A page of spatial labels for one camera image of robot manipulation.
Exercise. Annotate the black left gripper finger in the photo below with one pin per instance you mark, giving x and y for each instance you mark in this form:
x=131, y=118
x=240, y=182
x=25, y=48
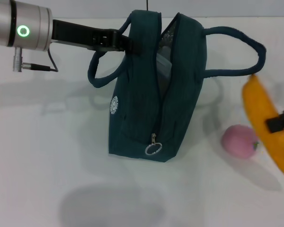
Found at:
x=132, y=46

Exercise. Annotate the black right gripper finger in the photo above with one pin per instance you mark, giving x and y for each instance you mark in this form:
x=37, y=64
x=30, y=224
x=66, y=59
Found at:
x=278, y=124

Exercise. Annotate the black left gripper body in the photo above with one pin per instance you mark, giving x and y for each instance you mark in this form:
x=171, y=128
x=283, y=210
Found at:
x=73, y=33

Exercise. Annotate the yellow toy banana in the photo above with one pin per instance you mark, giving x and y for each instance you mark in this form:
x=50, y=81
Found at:
x=258, y=106

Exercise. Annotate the clear box with blue lid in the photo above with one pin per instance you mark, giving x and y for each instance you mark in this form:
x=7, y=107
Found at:
x=164, y=63

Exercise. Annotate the pink toy peach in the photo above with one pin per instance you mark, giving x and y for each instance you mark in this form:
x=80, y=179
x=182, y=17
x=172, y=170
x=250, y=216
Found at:
x=236, y=142

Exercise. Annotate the dark teal zip bag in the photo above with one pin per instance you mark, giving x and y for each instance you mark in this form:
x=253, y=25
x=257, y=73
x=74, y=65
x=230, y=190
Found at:
x=137, y=94

